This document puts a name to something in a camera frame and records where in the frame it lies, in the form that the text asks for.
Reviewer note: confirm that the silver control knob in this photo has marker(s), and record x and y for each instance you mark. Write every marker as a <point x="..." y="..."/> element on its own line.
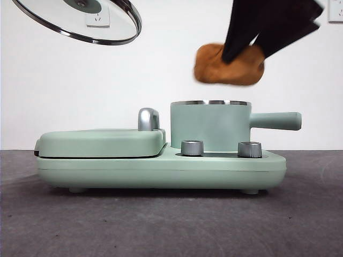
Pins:
<point x="249" y="150"/>
<point x="191" y="147"/>

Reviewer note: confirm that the glass lid with green knob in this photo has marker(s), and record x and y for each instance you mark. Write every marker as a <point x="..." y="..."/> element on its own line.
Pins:
<point x="80" y="29"/>

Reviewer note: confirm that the white wall socket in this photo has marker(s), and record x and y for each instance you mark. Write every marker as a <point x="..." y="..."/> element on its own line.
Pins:
<point x="336" y="12"/>
<point x="97" y="18"/>

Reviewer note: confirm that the brown potato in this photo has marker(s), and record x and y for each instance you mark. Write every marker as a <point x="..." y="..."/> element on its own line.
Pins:
<point x="227" y="73"/>

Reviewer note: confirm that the green breakfast machine base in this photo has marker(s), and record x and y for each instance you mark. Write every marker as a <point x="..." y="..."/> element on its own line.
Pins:
<point x="160" y="174"/>

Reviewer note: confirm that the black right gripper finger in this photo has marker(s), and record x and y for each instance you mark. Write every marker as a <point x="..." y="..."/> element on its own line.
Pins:
<point x="284" y="40"/>
<point x="241" y="26"/>

